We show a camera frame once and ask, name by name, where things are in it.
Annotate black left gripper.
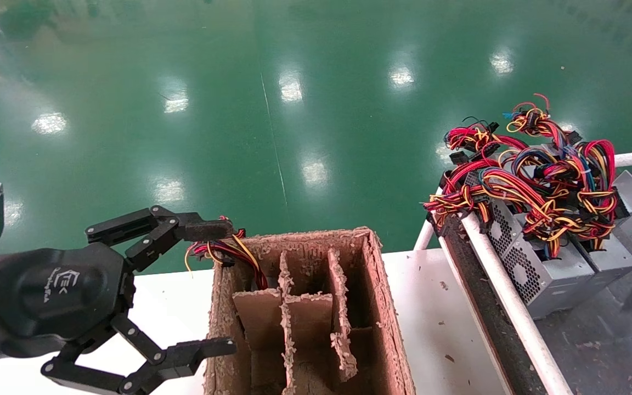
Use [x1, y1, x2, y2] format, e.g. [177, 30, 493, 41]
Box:
[0, 205, 238, 395]

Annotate worn brown cardboard divider box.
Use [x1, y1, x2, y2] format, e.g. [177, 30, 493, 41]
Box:
[204, 227, 416, 395]

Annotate wire bundle in box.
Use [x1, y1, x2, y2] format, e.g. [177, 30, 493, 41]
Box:
[184, 215, 269, 291]

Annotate short white tube rail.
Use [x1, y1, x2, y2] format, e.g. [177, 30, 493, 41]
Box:
[413, 219, 438, 252]

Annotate white metal rail frame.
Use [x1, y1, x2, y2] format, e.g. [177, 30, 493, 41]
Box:
[436, 214, 548, 395]

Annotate long white tube rail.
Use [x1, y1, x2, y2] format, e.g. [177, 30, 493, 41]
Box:
[460, 211, 575, 395]

